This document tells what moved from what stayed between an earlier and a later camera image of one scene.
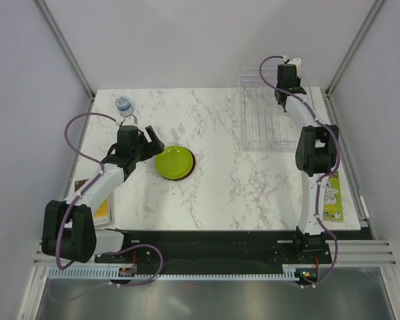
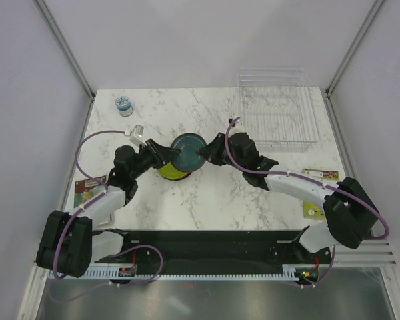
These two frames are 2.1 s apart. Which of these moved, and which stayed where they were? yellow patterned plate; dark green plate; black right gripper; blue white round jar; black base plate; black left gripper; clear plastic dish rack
Moved: black right gripper; dark green plate; yellow patterned plate; black left gripper
Stayed: blue white round jar; clear plastic dish rack; black base plate
